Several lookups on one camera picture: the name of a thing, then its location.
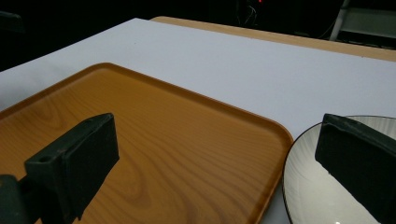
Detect white table mat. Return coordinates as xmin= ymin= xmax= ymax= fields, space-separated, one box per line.
xmin=0 ymin=17 xmax=396 ymax=224

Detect thin cables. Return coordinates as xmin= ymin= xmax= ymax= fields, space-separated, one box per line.
xmin=237 ymin=4 xmax=260 ymax=27

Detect white plate with dark rim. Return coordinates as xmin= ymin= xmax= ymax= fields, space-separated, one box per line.
xmin=282 ymin=115 xmax=396 ymax=224

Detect dark chair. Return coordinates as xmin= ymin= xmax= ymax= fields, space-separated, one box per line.
xmin=0 ymin=10 xmax=25 ymax=35

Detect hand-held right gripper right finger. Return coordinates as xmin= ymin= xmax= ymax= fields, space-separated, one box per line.
xmin=314 ymin=113 xmax=396 ymax=224

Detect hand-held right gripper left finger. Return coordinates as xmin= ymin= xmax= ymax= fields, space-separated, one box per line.
xmin=23 ymin=112 xmax=120 ymax=224

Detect metal stand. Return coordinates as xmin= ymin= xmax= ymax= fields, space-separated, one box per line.
xmin=329 ymin=0 xmax=396 ymax=50

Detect wood-grain orange tray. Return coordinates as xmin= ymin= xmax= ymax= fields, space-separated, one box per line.
xmin=0 ymin=62 xmax=294 ymax=224

